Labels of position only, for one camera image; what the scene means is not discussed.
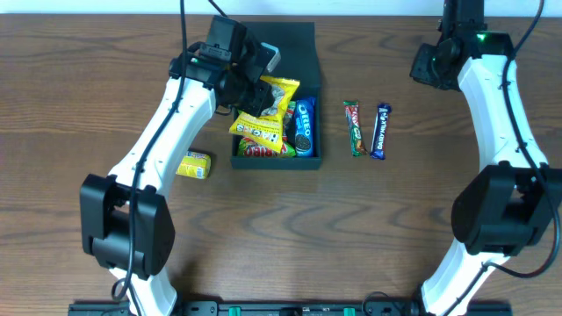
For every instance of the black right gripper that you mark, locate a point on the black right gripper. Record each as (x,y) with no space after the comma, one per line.
(423,64)

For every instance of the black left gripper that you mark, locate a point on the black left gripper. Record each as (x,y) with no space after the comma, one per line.
(257,102)

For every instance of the yellow snack bag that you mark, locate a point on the yellow snack bag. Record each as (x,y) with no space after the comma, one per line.
(267,130)

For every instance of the colourful Haribo gummy bag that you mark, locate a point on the colourful Haribo gummy bag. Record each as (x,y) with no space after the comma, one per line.
(248,148)

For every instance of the blue Oreo cookie pack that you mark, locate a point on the blue Oreo cookie pack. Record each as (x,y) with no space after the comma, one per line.
(304,126)

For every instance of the yellow candy canister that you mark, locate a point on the yellow candy canister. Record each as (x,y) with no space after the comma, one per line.
(195,165)

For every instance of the green red Milo bar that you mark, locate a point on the green red Milo bar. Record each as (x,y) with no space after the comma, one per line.
(355,135)

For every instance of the blue Dairy Milk bar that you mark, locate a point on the blue Dairy Milk bar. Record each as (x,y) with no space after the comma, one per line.
(380,127)

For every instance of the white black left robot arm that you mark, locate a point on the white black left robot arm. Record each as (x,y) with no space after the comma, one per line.
(125,220)

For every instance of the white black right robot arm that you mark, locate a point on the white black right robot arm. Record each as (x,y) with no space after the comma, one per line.
(516,195)

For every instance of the black open cardboard box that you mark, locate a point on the black open cardboard box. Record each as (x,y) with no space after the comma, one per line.
(299,60)

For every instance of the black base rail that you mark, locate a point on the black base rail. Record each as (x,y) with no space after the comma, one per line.
(212,308)

